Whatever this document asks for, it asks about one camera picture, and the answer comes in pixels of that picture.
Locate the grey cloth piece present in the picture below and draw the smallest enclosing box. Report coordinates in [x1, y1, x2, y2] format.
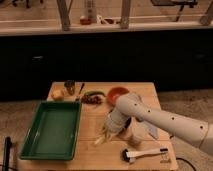
[145, 121, 159, 139]

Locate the white bottle on shelf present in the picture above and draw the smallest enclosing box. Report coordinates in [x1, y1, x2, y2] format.
[85, 0, 97, 23]

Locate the black handled utensil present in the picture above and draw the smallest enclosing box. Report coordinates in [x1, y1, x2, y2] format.
[75, 82, 85, 101]

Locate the black stand at left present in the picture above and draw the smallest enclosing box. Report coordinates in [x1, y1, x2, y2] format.
[2, 137, 12, 171]

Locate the green chili pepper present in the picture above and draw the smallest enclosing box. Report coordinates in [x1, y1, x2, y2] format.
[84, 91, 106, 97]

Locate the green plastic tray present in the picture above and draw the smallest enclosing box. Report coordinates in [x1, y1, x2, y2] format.
[20, 101, 81, 161]

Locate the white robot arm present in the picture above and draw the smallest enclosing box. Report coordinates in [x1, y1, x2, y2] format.
[104, 93, 213, 156]

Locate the red object on shelf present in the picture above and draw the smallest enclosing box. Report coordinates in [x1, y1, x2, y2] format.
[79, 16, 92, 25]

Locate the clear plastic cup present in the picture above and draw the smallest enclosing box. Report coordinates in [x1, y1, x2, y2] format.
[120, 120, 147, 145]

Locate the bunch of dark grapes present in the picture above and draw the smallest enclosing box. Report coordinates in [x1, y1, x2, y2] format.
[81, 95, 102, 104]

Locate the orange bowl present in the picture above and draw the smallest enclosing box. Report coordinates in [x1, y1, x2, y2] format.
[107, 87, 129, 106]

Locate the metal cup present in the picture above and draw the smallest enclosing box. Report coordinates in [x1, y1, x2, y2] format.
[64, 80, 75, 95]

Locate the yellow round fruit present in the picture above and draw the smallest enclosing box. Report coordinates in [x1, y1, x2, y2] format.
[51, 89, 64, 101]

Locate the white handled black brush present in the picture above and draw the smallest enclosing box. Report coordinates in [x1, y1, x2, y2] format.
[121, 148, 168, 163]

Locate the black cable on floor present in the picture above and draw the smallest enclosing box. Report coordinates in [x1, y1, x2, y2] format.
[169, 134, 201, 171]

